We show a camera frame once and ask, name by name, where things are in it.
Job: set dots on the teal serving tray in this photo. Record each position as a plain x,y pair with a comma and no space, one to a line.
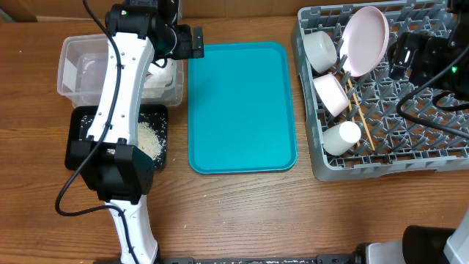
240,111

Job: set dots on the wooden chopstick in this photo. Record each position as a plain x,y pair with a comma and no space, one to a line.
355,98
350,114

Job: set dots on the grey bowl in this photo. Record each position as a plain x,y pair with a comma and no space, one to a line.
320,51

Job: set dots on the white napkin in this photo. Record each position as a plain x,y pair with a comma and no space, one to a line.
158,80

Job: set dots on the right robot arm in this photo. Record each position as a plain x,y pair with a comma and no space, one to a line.
434,244

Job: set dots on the black tray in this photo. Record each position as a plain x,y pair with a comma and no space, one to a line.
81,120

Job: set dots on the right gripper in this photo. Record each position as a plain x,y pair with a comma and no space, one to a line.
431,54

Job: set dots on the rice pile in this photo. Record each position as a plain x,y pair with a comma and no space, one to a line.
152,135

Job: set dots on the white cup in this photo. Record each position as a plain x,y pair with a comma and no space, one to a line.
340,138

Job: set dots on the clear plastic bin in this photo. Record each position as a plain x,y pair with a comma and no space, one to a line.
82,71

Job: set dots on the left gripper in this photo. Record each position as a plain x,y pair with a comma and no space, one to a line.
186,50

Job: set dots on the small pink bowl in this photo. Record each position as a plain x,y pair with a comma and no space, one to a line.
331,93

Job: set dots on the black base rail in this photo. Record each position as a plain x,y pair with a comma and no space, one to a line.
319,259

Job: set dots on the grey dishwasher rack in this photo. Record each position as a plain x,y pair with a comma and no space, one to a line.
400,145

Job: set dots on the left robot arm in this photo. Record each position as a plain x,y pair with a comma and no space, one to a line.
140,34

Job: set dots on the large white plate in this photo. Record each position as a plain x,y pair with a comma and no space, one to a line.
365,41

